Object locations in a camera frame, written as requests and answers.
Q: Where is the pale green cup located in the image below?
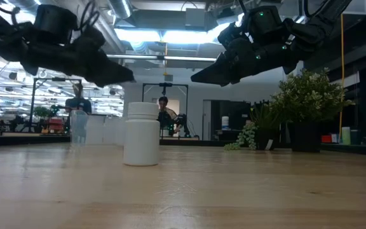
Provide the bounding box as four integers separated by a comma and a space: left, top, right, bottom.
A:
341, 126, 351, 145

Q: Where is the dark computer monitor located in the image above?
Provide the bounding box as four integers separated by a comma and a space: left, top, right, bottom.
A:
210, 101, 252, 141

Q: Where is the red storage crate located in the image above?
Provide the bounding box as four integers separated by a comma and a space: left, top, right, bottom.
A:
44, 118, 65, 132

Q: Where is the black camera rig frame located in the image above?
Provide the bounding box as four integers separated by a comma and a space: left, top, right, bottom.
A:
141, 82, 189, 139
30, 77, 83, 133

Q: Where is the white plastic pill bottle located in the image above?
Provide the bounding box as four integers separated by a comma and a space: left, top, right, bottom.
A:
123, 101, 161, 167

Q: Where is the distant green office plant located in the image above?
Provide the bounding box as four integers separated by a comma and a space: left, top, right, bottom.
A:
32, 106, 52, 120

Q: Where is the person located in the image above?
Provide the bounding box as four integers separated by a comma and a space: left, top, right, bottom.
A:
64, 82, 92, 116
157, 96, 190, 137

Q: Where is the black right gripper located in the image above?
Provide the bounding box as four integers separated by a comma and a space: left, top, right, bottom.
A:
191, 24, 301, 87

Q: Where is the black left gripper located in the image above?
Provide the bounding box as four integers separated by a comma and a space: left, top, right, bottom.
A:
20, 25, 135, 88

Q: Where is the clear plastic basket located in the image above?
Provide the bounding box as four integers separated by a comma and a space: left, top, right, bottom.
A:
70, 109, 126, 148

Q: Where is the small trailing succulent pot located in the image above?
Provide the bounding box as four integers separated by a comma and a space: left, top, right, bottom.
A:
223, 101, 282, 151

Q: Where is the bushy flowering potted plant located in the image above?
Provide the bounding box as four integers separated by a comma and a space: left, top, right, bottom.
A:
270, 67, 355, 153

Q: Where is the long ceiling light bar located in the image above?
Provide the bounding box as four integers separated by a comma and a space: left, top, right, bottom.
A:
106, 53, 218, 63

